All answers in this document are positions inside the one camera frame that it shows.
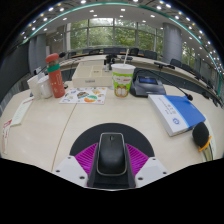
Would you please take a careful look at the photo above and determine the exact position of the printed paper drink cup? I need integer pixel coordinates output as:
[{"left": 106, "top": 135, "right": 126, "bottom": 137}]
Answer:
[{"left": 110, "top": 48, "right": 137, "bottom": 99}]

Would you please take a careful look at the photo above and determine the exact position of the blue and white book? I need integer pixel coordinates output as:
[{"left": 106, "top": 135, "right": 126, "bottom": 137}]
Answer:
[{"left": 147, "top": 94, "right": 207, "bottom": 138}]

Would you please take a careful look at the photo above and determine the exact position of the black computer mouse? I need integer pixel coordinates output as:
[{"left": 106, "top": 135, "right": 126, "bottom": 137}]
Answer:
[{"left": 96, "top": 132, "right": 129, "bottom": 177}]

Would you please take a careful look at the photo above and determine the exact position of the black desk microphone unit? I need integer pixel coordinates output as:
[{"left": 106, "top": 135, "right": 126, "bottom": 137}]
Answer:
[{"left": 129, "top": 68, "right": 194, "bottom": 102}]

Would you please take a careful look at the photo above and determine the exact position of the beige cardboard box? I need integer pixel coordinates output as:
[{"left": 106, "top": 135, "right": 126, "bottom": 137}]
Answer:
[{"left": 71, "top": 63, "right": 114, "bottom": 88}]

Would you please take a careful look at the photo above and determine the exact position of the colourful sticker sheet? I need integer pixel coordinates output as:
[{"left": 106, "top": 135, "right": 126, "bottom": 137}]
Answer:
[{"left": 58, "top": 86, "right": 109, "bottom": 106}]

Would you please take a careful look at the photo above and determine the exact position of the red bottle with green band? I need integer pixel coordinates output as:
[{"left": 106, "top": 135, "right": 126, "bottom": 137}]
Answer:
[{"left": 45, "top": 52, "right": 66, "bottom": 99}]

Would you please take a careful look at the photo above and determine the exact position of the black handheld microphone, yellow band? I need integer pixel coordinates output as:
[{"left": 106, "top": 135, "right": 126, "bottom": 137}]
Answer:
[{"left": 191, "top": 121, "right": 214, "bottom": 163}]

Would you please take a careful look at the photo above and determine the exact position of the black mouse pad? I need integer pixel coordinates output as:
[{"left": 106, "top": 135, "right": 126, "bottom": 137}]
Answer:
[{"left": 68, "top": 122, "right": 156, "bottom": 158}]

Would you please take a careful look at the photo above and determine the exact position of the group of ceiling lights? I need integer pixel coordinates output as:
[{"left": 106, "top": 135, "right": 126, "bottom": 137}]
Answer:
[{"left": 19, "top": 0, "right": 224, "bottom": 74}]

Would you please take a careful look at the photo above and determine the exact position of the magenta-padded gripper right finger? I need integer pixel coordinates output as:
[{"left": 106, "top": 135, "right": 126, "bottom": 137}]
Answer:
[{"left": 111, "top": 143, "right": 169, "bottom": 190}]

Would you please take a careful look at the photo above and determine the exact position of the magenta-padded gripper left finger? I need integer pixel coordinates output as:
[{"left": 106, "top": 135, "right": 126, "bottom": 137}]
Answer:
[{"left": 52, "top": 142, "right": 113, "bottom": 190}]

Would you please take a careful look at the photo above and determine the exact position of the cream printed document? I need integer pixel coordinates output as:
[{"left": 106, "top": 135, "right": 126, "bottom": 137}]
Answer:
[{"left": 10, "top": 96, "right": 35, "bottom": 127}]

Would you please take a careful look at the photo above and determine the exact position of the group of black chairs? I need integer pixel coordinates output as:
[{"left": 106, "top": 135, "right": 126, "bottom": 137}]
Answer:
[{"left": 68, "top": 46, "right": 221, "bottom": 101}]

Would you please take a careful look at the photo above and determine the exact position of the white lidded mug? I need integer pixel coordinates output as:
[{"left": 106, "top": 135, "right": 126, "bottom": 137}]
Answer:
[{"left": 37, "top": 74, "right": 54, "bottom": 100}]

